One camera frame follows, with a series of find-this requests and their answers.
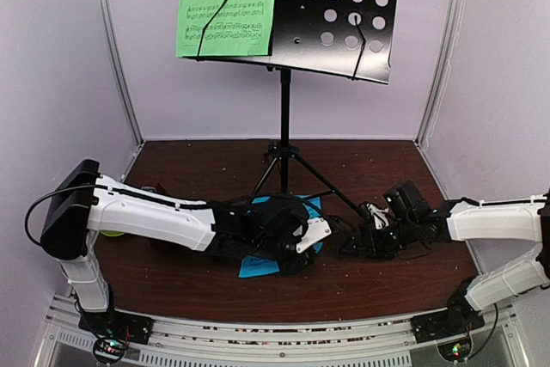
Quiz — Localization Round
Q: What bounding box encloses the brown metronome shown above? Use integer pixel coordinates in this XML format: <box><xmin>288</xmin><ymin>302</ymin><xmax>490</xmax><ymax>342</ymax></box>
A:
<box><xmin>141</xmin><ymin>182</ymin><xmax>168</xmax><ymax>196</ymax></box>

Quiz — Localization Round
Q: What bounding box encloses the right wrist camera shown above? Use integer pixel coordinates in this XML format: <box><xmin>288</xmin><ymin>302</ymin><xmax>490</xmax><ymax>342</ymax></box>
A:
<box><xmin>360</xmin><ymin>202</ymin><xmax>390</xmax><ymax>230</ymax></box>

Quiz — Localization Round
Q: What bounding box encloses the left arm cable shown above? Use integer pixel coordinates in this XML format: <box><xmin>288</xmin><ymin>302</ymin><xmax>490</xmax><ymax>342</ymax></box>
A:
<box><xmin>24</xmin><ymin>184</ymin><xmax>259</xmax><ymax>252</ymax></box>

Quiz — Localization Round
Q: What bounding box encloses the right aluminium frame post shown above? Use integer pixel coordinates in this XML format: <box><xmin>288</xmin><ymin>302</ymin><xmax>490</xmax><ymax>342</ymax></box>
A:
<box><xmin>416</xmin><ymin>0</ymin><xmax>465</xmax><ymax>153</ymax></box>

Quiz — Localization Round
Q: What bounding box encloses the aluminium frame post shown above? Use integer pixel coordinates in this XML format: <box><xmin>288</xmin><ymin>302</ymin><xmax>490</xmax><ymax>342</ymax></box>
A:
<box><xmin>98</xmin><ymin>0</ymin><xmax>144</xmax><ymax>145</ymax></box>
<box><xmin>416</xmin><ymin>0</ymin><xmax>465</xmax><ymax>153</ymax></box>

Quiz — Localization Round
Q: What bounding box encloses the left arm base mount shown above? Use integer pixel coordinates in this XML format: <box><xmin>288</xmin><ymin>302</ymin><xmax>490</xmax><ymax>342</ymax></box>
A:
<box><xmin>78</xmin><ymin>311</ymin><xmax>154</xmax><ymax>364</ymax></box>

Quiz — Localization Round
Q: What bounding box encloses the green sheet music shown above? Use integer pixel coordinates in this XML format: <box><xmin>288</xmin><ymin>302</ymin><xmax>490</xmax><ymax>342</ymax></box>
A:
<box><xmin>175</xmin><ymin>0</ymin><xmax>274</xmax><ymax>59</ymax></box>

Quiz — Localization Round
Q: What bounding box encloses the blue sheet music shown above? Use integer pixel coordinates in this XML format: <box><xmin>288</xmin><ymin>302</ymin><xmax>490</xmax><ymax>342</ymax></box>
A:
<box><xmin>238</xmin><ymin>195</ymin><xmax>323</xmax><ymax>278</ymax></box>

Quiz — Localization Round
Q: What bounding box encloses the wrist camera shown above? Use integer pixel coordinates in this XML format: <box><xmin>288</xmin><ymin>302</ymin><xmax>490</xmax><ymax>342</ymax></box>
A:
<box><xmin>293</xmin><ymin>217</ymin><xmax>332</xmax><ymax>254</ymax></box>
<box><xmin>360</xmin><ymin>202</ymin><xmax>390</xmax><ymax>230</ymax></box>

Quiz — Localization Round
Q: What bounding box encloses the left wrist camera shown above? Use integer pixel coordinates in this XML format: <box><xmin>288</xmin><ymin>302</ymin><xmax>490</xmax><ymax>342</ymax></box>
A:
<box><xmin>293</xmin><ymin>217</ymin><xmax>332</xmax><ymax>254</ymax></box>

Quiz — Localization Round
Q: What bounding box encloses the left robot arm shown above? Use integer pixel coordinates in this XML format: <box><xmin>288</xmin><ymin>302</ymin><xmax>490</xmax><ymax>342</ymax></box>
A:
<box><xmin>39</xmin><ymin>159</ymin><xmax>332</xmax><ymax>336</ymax></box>

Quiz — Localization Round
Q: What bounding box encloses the green saucer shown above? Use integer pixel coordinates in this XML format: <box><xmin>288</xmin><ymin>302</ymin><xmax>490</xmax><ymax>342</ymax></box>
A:
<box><xmin>101</xmin><ymin>231</ymin><xmax>125</xmax><ymax>238</ymax></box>

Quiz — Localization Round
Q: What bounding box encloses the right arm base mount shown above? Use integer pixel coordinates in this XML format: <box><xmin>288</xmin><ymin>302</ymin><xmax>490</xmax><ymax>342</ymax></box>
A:
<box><xmin>411</xmin><ymin>310</ymin><xmax>485</xmax><ymax>364</ymax></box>

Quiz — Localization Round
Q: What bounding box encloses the front aluminium rail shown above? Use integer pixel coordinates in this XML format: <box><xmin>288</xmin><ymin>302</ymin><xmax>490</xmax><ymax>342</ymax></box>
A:
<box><xmin>42</xmin><ymin>291</ymin><xmax>523</xmax><ymax>367</ymax></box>

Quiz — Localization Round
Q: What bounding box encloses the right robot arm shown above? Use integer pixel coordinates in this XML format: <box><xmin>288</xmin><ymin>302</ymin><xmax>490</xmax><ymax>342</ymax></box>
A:
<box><xmin>339</xmin><ymin>180</ymin><xmax>549</xmax><ymax>334</ymax></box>

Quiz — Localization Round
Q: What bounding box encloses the black music stand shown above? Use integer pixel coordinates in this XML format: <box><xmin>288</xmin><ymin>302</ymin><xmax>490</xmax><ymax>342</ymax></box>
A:
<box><xmin>188</xmin><ymin>0</ymin><xmax>397</xmax><ymax>193</ymax></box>

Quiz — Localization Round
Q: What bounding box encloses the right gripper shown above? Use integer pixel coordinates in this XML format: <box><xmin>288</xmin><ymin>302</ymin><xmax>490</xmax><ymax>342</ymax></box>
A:
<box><xmin>339</xmin><ymin>216</ymin><xmax>418</xmax><ymax>260</ymax></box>

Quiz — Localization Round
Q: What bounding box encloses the left aluminium frame post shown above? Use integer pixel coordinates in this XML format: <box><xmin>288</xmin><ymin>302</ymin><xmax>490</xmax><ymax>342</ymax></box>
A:
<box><xmin>98</xmin><ymin>0</ymin><xmax>144</xmax><ymax>145</ymax></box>

